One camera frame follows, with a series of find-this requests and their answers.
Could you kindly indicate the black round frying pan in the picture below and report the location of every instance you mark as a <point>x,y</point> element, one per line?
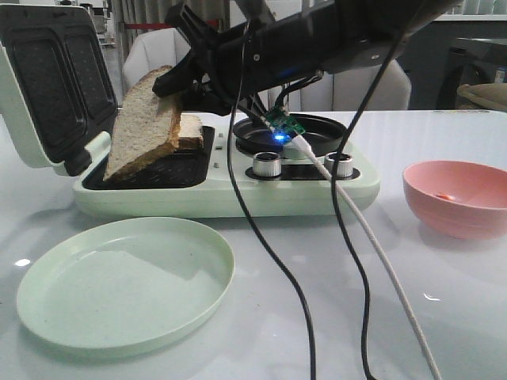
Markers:
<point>323,134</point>

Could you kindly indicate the left silver control knob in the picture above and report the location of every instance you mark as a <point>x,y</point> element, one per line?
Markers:
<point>267,164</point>

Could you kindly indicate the green circuit board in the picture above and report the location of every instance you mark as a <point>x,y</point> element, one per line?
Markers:
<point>283,125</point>

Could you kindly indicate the green breakfast maker lid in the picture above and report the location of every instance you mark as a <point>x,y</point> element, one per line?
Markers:
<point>57,98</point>

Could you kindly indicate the green breakfast maker base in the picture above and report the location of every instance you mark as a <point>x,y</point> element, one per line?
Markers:
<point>196,184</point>

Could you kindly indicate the dark washing machine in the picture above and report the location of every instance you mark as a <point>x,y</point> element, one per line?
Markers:
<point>471,61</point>

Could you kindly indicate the right silver control knob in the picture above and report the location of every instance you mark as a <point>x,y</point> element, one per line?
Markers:
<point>341,166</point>

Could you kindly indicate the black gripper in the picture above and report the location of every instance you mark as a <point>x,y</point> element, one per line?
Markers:
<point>333,37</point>

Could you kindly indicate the silver control knob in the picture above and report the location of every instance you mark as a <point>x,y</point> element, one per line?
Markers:
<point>341,166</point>
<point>267,164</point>

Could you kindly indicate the right grey chair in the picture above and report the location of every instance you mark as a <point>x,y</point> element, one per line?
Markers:
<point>344,91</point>

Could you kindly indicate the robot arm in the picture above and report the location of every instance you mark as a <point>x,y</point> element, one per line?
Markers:
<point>410,17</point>

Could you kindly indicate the cooked shrimp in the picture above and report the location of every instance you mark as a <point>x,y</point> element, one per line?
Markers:
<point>445,197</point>

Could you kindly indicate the red barrier belt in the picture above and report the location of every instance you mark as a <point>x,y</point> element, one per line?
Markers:
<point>148,26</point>

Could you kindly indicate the pink bowl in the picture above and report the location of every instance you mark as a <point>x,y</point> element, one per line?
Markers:
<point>479,211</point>

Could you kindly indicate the bread slice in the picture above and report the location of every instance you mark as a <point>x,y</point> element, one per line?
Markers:
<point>145,129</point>
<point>190,136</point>

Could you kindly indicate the beige cushion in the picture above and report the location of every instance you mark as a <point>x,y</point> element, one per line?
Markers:
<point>490,96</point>

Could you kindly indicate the grey chair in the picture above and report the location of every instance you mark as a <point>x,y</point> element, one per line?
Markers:
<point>151,50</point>
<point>344,91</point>

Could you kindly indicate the light green plate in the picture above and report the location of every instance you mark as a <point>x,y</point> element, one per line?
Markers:
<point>126,287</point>

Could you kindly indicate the left grey chair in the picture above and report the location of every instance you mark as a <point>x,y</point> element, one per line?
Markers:
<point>151,50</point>

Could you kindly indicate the grey counter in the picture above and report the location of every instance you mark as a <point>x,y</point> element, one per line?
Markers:
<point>427,51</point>

